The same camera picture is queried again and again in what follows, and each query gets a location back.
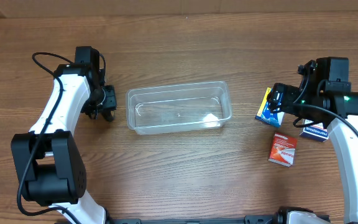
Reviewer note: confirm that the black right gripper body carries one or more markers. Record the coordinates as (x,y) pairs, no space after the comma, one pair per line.
(276,99)

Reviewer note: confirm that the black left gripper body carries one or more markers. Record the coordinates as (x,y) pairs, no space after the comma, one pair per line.
(109,101)

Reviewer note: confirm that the blue Vicks VapoDrops box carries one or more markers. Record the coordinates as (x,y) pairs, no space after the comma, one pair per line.
(264,114)

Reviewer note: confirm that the white Hansaplast plaster box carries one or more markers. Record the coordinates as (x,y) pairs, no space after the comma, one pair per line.
(315,132)

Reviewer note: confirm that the clear plastic container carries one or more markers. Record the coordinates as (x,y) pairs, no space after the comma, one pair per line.
(178,108)

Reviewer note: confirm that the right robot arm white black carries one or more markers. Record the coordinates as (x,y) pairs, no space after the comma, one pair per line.
(325,96)

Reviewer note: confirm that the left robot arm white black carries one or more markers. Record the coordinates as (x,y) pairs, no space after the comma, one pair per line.
(49,167)

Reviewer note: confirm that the red Panadol box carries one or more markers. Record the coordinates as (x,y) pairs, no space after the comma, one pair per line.
(283,150)

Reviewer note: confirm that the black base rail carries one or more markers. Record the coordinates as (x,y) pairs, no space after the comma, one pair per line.
(248,219)

